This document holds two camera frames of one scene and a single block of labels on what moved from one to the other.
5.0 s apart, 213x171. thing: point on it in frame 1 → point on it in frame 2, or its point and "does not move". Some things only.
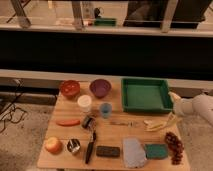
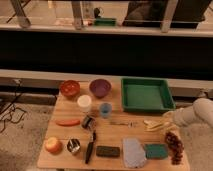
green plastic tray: (146, 95) does not move
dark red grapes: (175, 148) does not move
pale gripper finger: (174, 97) → (169, 114)
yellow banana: (151, 125) does not move
